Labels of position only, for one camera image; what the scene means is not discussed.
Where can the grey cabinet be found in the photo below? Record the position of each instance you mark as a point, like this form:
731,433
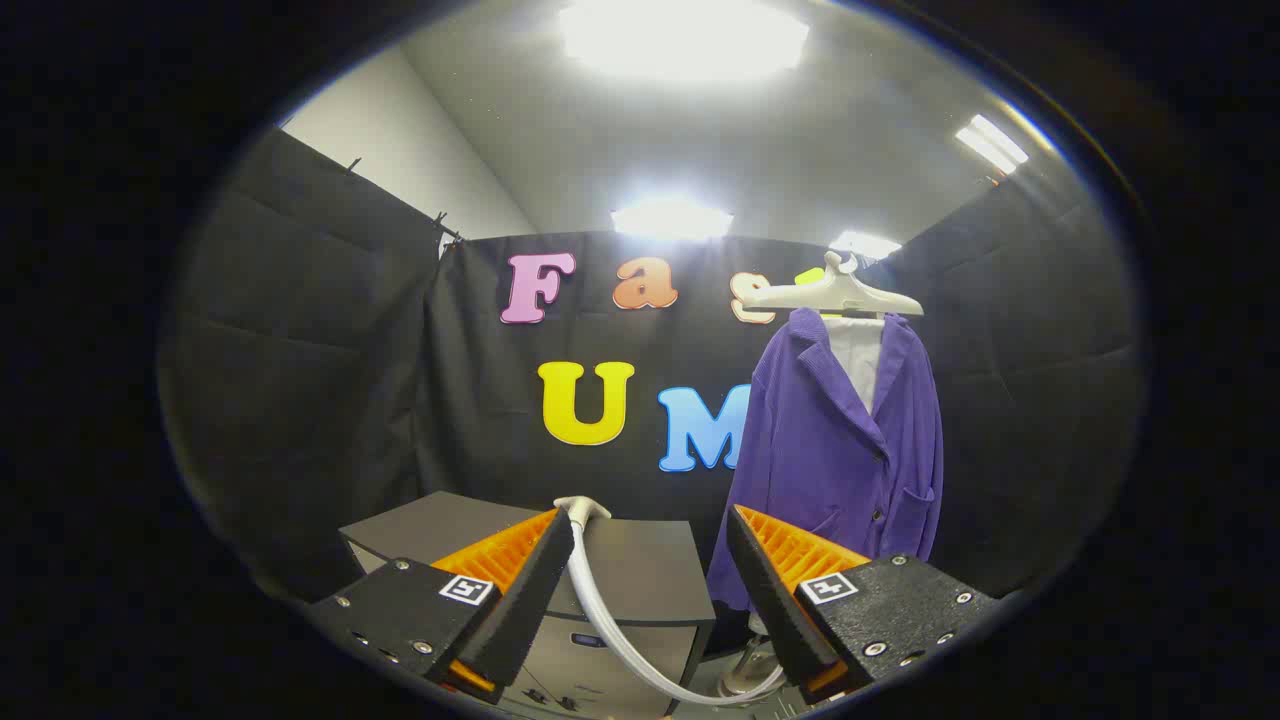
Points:
640,570

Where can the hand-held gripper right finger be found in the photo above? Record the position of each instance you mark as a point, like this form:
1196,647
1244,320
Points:
775,600

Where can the white plastic clothes hanger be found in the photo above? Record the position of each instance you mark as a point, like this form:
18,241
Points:
840,292

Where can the white shirt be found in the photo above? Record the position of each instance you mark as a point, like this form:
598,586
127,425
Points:
858,360

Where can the black backdrop cloth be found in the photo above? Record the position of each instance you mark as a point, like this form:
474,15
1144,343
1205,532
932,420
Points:
300,350

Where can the double ceiling light panel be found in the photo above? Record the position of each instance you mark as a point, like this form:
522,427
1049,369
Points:
992,143

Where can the large ceiling light panel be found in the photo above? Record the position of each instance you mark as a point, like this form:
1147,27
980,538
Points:
685,40

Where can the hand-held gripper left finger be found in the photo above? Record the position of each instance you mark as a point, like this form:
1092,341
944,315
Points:
520,610

